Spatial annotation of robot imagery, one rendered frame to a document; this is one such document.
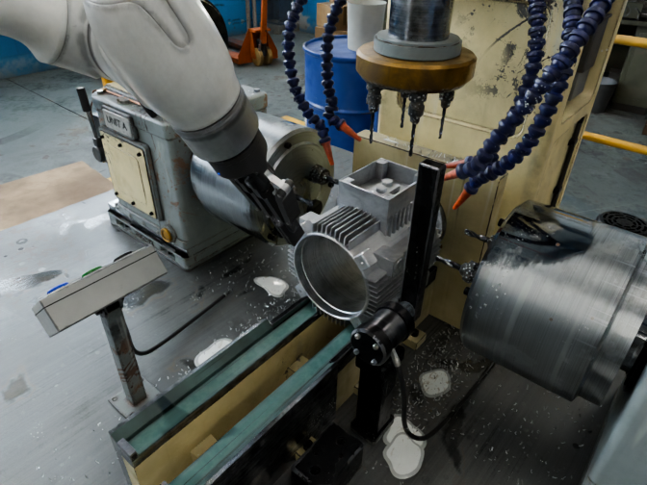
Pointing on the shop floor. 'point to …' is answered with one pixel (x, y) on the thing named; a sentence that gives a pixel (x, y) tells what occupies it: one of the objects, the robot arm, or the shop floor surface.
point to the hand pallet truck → (255, 43)
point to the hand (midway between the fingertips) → (288, 226)
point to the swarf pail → (604, 94)
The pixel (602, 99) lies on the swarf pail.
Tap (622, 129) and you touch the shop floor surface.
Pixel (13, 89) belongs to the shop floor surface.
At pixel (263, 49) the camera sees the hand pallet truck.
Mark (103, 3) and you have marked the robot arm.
